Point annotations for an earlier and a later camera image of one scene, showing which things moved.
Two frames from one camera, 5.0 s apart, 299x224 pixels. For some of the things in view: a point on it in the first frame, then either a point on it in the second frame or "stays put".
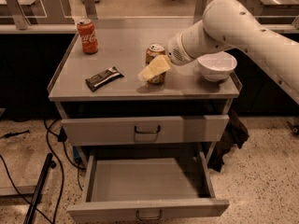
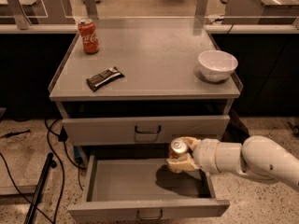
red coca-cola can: (88, 35) stays put
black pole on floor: (49, 164) stays put
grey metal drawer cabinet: (147, 127) stays put
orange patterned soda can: (152, 52) to (178, 147)
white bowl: (217, 66) stays put
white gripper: (175, 51) to (205, 155)
